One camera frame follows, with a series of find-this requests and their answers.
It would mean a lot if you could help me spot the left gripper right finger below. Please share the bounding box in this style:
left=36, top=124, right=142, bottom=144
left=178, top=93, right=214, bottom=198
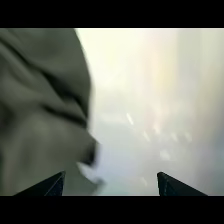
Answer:
left=156, top=171, right=208, bottom=197

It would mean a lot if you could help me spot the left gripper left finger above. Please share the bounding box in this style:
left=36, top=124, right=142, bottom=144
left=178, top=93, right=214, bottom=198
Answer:
left=13, top=170, right=66, bottom=197

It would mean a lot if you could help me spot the brown T-shirt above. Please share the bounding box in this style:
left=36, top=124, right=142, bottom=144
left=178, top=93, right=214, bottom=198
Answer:
left=0, top=28, right=105, bottom=197

